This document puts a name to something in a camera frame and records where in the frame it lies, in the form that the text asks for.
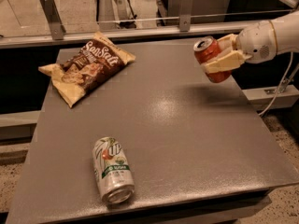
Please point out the metal horizontal rail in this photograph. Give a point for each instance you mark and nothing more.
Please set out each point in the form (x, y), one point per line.
(126, 35)

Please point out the right metal rail bracket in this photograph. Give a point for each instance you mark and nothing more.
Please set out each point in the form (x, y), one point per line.
(185, 14)

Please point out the left metal rail bracket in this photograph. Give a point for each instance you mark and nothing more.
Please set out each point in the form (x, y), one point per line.
(57, 29)

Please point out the silver 7up can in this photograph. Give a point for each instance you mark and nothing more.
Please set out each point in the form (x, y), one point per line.
(112, 171)

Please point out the brown sea salt chip bag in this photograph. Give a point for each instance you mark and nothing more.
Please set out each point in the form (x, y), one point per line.
(96, 62)

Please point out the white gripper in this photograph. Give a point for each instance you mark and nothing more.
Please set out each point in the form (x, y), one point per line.
(256, 42)

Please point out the metal rail bracket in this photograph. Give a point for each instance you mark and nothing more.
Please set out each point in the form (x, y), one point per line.
(57, 29)
(185, 14)

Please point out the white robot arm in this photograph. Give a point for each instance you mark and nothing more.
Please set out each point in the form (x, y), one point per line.
(286, 32)

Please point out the red coke can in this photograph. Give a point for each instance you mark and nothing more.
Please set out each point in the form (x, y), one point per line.
(205, 50)

